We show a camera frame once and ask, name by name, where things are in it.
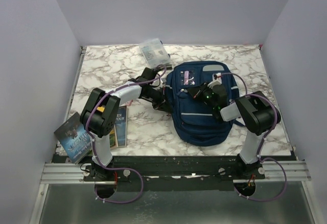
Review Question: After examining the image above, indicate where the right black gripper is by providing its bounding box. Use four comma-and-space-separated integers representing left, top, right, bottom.
186, 81, 217, 110

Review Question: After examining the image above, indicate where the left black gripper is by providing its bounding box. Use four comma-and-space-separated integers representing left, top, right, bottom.
144, 86, 174, 113

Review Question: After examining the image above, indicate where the navy blue student backpack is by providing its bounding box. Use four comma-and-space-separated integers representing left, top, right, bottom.
166, 61, 244, 146

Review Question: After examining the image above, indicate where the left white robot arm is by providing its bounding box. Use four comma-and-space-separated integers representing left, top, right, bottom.
80, 64, 172, 181

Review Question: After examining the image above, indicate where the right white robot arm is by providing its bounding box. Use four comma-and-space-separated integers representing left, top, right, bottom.
188, 83, 281, 179

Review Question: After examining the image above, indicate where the clear plastic pencil case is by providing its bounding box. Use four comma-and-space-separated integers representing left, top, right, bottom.
138, 38, 171, 69

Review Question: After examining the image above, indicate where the blue landscape book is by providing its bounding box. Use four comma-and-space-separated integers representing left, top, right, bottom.
115, 105, 128, 147

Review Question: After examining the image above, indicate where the yellow notebook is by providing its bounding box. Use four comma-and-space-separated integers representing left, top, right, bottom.
97, 106, 105, 113

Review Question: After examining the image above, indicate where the dark fantasy book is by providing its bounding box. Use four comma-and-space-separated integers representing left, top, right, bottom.
54, 112, 91, 164

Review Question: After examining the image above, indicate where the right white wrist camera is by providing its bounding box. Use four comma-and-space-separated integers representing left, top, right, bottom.
208, 73, 222, 88

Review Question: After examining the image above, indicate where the black metal base rail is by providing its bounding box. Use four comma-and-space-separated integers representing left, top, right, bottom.
51, 154, 282, 193

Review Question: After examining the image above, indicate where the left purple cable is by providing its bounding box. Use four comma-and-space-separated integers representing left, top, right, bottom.
85, 64, 168, 205

